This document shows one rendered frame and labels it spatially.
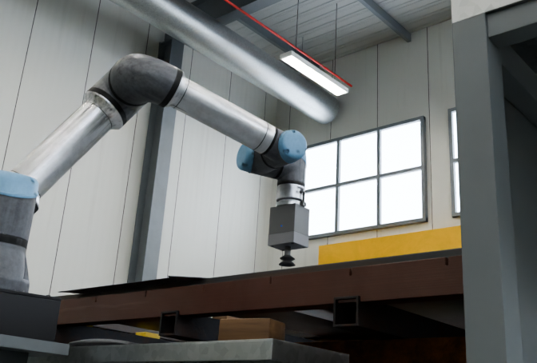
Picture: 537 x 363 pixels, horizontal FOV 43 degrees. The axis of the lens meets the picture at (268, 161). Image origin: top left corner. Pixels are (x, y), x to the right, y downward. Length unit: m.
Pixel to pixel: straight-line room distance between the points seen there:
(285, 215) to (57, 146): 0.59
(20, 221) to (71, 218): 8.69
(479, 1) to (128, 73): 0.92
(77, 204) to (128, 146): 1.34
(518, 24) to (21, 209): 0.95
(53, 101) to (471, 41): 9.64
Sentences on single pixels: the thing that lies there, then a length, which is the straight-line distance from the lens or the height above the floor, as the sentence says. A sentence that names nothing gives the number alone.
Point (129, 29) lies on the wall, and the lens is 11.61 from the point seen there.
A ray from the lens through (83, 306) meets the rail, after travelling 1.75.
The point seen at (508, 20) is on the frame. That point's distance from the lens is 0.82.
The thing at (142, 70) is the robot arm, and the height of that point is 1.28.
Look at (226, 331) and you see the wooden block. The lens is 1.22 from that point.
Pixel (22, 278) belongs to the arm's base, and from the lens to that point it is 1.37.
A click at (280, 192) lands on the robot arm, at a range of 1.80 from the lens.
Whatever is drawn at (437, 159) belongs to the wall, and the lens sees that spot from 11.32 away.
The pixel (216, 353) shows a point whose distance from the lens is 1.11.
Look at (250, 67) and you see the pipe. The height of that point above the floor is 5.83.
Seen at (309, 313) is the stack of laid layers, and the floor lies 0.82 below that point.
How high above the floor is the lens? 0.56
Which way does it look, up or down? 21 degrees up
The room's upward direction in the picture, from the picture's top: 4 degrees clockwise
